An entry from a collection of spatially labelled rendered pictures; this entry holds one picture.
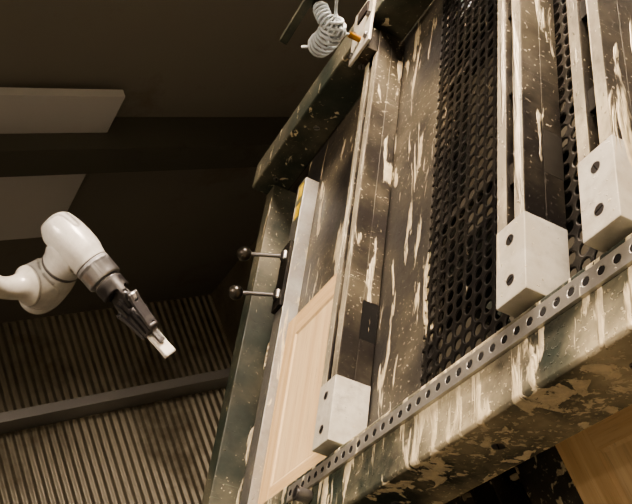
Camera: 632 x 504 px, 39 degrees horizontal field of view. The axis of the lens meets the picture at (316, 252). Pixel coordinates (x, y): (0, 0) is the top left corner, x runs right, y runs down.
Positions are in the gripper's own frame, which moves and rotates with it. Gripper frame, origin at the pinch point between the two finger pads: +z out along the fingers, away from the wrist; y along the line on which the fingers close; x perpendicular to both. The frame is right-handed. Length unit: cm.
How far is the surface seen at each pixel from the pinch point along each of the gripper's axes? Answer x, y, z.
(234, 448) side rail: 1.2, 5.0, 30.3
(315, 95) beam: -67, -28, -24
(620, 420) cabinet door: 7, -103, 64
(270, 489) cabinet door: 16, -26, 42
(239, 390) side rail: -10.5, 5.6, 20.4
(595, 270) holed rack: 18, -127, 44
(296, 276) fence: -30.8, -17.2, 9.6
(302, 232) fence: -42.0, -16.6, 1.5
